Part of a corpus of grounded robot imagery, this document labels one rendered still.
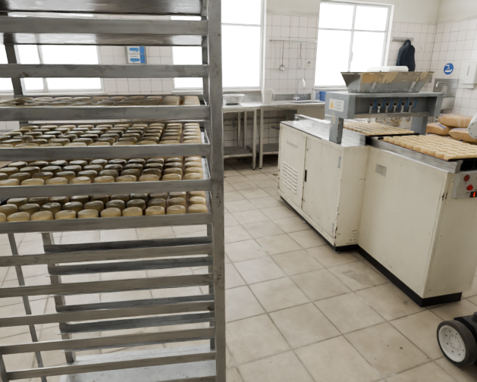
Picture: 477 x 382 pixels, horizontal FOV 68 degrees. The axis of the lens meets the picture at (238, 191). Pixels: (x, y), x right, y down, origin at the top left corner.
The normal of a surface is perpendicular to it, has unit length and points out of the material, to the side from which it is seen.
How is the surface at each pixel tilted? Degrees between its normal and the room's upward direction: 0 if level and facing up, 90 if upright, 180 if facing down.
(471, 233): 90
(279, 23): 90
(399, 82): 115
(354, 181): 90
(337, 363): 0
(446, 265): 90
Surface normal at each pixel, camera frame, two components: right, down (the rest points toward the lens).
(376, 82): 0.21, 0.69
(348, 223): 0.23, 0.32
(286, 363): 0.00, -0.95
